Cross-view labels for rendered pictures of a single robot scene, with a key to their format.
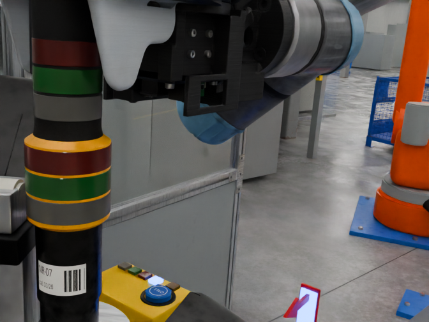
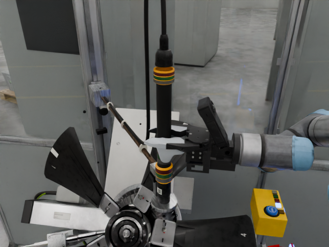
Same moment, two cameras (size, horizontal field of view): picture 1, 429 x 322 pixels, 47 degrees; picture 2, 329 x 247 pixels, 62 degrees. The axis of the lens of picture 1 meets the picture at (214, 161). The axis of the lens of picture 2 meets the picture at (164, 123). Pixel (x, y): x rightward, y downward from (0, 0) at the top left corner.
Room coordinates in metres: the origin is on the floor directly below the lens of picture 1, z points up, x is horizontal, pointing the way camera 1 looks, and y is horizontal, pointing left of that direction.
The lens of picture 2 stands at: (0.00, -0.42, 1.82)
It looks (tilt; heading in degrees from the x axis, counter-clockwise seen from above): 27 degrees down; 63
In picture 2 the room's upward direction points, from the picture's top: straight up
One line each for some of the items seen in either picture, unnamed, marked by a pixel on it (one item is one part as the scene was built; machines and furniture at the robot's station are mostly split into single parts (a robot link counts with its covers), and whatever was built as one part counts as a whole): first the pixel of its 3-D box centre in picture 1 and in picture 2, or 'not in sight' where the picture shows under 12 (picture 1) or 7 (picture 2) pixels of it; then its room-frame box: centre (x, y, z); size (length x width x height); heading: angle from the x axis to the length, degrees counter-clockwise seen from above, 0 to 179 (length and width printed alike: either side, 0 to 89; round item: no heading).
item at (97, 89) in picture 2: not in sight; (99, 93); (0.25, 0.70, 1.39); 0.10 x 0.07 x 0.09; 90
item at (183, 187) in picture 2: not in sight; (158, 191); (0.47, 0.59, 0.85); 0.36 x 0.24 x 0.03; 145
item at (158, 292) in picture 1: (158, 294); (271, 210); (0.69, 0.07, 1.08); 0.04 x 0.04 x 0.02
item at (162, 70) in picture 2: not in sight; (163, 75); (0.25, 0.08, 1.65); 0.04 x 0.04 x 0.03
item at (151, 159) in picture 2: not in sight; (124, 125); (0.25, 0.38, 1.39); 0.54 x 0.01 x 0.01; 90
